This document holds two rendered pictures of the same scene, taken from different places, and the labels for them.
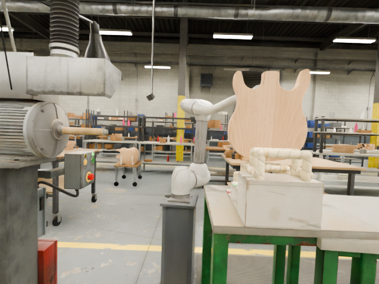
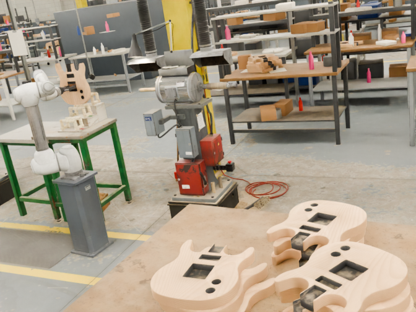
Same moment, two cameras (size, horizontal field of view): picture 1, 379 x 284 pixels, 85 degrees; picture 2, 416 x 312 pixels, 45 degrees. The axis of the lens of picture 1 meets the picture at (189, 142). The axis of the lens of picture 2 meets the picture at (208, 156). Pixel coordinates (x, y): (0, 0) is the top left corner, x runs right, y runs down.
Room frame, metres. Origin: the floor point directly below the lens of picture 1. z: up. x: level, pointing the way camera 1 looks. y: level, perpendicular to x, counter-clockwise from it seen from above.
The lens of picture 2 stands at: (4.84, 2.94, 2.10)
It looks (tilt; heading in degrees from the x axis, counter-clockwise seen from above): 19 degrees down; 207
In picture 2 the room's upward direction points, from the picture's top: 9 degrees counter-clockwise
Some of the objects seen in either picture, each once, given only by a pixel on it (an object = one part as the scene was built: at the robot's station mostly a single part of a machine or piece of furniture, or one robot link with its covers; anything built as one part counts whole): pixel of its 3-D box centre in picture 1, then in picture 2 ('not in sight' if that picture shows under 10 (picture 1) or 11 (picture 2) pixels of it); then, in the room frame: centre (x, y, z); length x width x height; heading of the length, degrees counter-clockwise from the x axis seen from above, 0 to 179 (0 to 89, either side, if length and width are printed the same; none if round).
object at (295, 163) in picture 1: (295, 164); not in sight; (0.83, -0.43, 1.15); 0.03 x 0.03 x 0.09
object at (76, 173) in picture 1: (66, 174); (163, 124); (1.19, 0.71, 0.99); 0.24 x 0.21 x 0.26; 90
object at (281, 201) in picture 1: (276, 198); (90, 112); (0.79, -0.35, 1.02); 0.27 x 0.15 x 0.17; 90
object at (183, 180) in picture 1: (181, 179); (69, 158); (1.70, 0.05, 0.87); 0.18 x 0.16 x 0.22; 134
